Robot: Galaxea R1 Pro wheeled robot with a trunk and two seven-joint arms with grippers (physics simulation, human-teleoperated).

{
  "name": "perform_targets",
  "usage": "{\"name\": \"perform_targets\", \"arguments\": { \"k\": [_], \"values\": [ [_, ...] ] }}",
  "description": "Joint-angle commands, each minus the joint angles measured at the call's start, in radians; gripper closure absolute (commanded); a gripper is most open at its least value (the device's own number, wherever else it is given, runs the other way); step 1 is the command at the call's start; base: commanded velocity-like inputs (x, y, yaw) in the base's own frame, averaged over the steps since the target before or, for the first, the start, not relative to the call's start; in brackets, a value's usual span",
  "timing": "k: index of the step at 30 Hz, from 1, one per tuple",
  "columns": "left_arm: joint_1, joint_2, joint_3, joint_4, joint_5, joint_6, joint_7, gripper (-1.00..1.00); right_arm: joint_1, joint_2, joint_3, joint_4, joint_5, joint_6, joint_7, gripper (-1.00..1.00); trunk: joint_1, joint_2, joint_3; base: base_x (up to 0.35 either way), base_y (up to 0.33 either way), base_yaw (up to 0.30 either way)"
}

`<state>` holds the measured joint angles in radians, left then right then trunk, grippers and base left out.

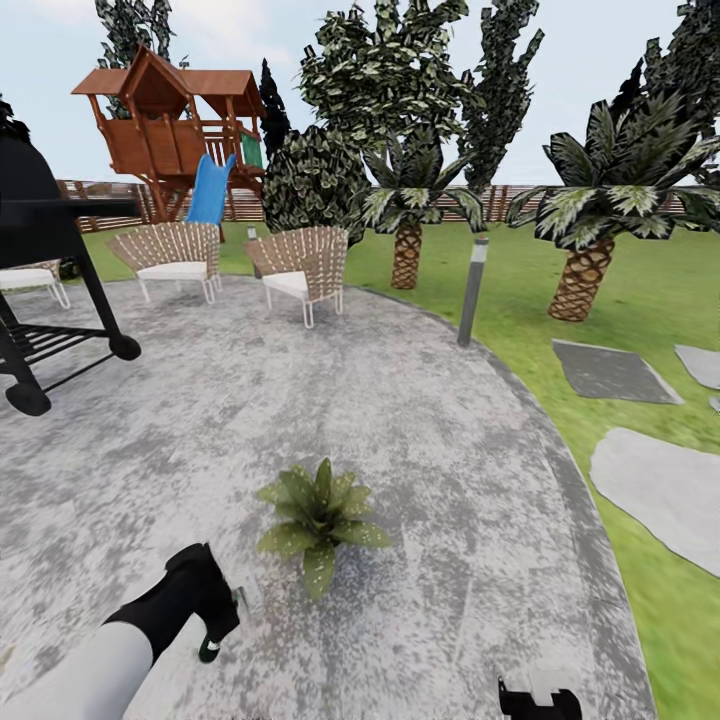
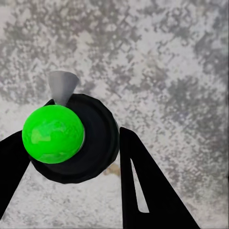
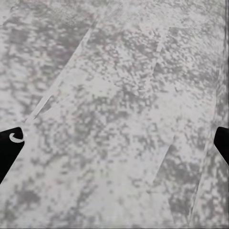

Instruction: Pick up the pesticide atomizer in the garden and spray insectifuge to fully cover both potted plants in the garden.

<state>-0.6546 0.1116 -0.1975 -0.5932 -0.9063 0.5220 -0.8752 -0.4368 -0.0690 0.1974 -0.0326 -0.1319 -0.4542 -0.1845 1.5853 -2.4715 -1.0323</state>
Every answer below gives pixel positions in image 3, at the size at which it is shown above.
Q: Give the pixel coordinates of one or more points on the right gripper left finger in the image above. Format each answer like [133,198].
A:
[11,143]

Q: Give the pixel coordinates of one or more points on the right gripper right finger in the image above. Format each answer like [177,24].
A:
[221,141]

